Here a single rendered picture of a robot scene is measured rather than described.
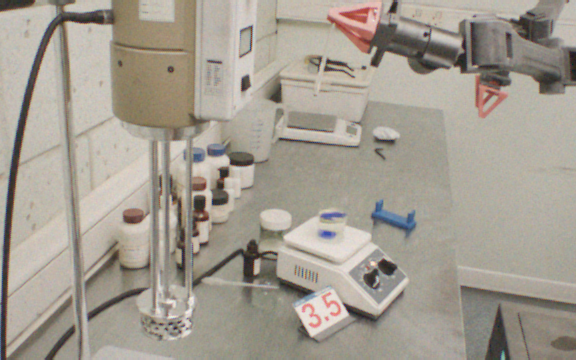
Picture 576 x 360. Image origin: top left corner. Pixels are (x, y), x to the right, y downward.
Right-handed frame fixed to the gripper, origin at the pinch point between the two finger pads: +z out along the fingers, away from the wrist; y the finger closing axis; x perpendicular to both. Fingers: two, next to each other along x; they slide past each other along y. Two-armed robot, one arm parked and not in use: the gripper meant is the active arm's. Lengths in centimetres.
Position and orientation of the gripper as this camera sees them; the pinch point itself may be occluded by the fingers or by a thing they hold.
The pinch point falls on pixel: (332, 15)
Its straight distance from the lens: 96.5
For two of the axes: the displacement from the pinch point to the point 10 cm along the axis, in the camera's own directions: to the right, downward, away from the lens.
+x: -2.0, 8.5, -4.8
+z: -9.6, -2.7, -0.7
